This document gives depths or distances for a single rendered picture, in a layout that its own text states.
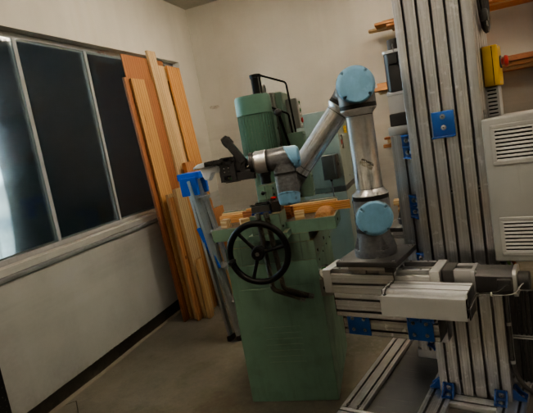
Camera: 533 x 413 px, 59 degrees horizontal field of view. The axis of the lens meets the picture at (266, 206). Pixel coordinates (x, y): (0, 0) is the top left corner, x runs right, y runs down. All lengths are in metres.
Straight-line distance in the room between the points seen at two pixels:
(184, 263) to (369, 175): 2.38
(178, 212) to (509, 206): 2.55
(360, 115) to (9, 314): 2.07
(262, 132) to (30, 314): 1.61
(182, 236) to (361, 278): 2.18
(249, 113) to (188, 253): 1.72
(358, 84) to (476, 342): 1.02
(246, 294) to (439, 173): 1.09
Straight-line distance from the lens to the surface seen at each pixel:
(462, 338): 1.93
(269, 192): 2.29
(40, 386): 3.02
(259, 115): 2.26
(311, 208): 2.31
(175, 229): 3.64
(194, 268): 3.72
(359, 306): 1.78
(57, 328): 3.07
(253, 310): 2.35
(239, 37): 4.89
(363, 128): 1.52
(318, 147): 1.65
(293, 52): 4.69
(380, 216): 1.52
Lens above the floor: 1.28
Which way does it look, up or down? 8 degrees down
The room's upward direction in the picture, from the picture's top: 10 degrees counter-clockwise
